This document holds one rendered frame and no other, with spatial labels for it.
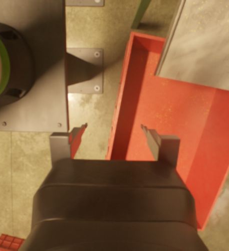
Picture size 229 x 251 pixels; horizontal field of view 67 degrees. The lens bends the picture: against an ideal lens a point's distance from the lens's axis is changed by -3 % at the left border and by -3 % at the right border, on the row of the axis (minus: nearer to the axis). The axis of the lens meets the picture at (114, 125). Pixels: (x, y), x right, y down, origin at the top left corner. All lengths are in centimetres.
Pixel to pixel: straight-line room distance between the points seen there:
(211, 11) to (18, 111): 42
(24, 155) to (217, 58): 141
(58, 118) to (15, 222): 171
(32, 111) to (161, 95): 51
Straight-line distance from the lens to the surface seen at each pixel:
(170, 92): 75
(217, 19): 43
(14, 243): 209
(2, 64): 30
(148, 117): 75
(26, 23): 38
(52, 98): 36
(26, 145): 152
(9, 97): 36
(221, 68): 48
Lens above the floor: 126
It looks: 74 degrees down
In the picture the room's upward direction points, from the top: 179 degrees clockwise
